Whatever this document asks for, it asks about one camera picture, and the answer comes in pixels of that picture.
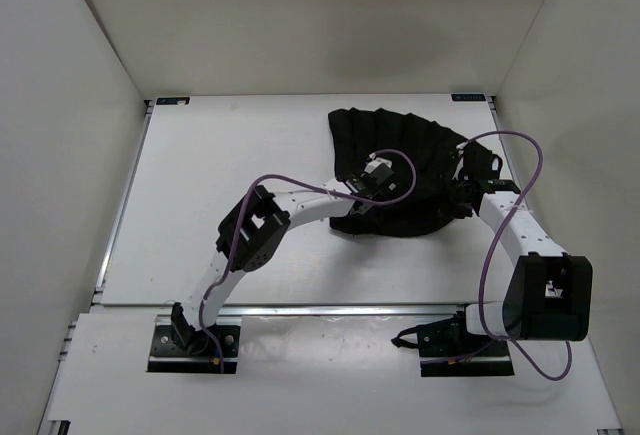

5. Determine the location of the left blue table label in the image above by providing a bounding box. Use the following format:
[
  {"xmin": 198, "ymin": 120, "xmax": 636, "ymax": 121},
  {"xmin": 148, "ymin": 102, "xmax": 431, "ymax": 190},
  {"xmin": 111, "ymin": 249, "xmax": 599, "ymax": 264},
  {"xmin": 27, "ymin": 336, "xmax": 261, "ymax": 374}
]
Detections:
[{"xmin": 155, "ymin": 97, "xmax": 190, "ymax": 106}]

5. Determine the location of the black pleated skirt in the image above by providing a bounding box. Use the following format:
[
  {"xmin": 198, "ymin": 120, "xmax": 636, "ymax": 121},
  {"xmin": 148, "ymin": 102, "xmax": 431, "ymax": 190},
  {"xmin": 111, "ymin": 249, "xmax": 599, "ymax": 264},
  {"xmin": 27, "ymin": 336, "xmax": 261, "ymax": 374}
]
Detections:
[{"xmin": 327, "ymin": 107, "xmax": 504, "ymax": 240}]

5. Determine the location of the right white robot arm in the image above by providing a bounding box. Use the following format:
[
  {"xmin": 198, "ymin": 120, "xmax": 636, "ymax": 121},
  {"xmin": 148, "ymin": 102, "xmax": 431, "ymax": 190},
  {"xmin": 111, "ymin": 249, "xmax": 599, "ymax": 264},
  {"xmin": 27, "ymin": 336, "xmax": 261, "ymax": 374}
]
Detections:
[{"xmin": 418, "ymin": 146, "xmax": 593, "ymax": 356}]

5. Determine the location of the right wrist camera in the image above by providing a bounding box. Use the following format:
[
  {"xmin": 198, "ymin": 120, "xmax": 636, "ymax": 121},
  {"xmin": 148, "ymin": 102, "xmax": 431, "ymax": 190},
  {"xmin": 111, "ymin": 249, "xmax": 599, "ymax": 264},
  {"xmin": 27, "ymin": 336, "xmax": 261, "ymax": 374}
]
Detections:
[{"xmin": 463, "ymin": 145, "xmax": 503, "ymax": 179}]

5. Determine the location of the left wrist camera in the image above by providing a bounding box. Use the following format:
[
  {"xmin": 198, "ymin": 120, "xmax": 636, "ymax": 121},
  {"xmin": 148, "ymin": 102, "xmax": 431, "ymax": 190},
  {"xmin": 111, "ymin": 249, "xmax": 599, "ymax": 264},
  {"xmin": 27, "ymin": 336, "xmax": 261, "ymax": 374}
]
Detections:
[{"xmin": 364, "ymin": 157, "xmax": 394, "ymax": 184}]

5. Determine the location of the right blue table label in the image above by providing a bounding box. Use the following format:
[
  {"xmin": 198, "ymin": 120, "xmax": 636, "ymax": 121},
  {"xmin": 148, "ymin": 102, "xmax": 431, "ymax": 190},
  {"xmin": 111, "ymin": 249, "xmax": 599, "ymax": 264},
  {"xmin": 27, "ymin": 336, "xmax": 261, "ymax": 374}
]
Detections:
[{"xmin": 451, "ymin": 93, "xmax": 486, "ymax": 102}]

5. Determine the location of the blue table label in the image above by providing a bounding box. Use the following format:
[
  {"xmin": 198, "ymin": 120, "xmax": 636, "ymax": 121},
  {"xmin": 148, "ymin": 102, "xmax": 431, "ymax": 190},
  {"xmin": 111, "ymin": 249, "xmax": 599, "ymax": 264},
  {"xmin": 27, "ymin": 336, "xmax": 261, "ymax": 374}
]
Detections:
[
  {"xmin": 451, "ymin": 93, "xmax": 486, "ymax": 102},
  {"xmin": 155, "ymin": 97, "xmax": 190, "ymax": 106}
]

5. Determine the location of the aluminium table rail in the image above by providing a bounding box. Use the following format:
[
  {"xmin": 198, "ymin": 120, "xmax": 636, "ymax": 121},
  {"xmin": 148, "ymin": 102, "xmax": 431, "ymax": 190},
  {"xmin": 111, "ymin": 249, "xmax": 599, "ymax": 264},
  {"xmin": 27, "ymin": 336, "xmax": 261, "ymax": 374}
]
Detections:
[{"xmin": 94, "ymin": 100, "xmax": 155, "ymax": 293}]

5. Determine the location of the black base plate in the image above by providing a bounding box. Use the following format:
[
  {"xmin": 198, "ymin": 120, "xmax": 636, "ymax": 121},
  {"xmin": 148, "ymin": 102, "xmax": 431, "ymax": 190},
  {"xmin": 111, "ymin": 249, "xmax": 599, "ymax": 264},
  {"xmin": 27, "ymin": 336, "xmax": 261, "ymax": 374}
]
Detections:
[
  {"xmin": 417, "ymin": 318, "xmax": 514, "ymax": 378},
  {"xmin": 147, "ymin": 317, "xmax": 241, "ymax": 375}
]

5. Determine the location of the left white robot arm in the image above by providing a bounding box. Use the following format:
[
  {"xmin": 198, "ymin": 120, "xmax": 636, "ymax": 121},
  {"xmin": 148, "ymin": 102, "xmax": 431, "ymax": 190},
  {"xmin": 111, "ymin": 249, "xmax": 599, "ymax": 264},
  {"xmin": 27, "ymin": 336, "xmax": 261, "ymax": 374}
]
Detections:
[{"xmin": 170, "ymin": 149, "xmax": 417, "ymax": 358}]

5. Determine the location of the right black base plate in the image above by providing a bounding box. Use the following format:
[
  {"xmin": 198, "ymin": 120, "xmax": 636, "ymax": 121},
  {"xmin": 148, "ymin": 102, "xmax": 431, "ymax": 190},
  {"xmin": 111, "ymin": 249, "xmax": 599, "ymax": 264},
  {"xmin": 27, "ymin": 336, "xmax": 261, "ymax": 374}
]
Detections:
[{"xmin": 417, "ymin": 318, "xmax": 514, "ymax": 378}]

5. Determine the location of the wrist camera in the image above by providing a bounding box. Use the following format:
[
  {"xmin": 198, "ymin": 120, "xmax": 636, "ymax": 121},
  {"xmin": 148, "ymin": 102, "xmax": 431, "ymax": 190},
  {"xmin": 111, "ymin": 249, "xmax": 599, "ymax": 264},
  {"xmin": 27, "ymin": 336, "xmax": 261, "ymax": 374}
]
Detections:
[
  {"xmin": 364, "ymin": 157, "xmax": 394, "ymax": 184},
  {"xmin": 463, "ymin": 145, "xmax": 503, "ymax": 179}
]

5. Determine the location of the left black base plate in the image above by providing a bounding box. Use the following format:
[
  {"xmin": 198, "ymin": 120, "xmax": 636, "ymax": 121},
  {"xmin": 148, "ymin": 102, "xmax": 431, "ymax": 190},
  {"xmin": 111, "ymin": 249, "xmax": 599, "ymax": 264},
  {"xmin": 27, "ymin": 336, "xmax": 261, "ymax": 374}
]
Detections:
[{"xmin": 147, "ymin": 317, "xmax": 241, "ymax": 375}]

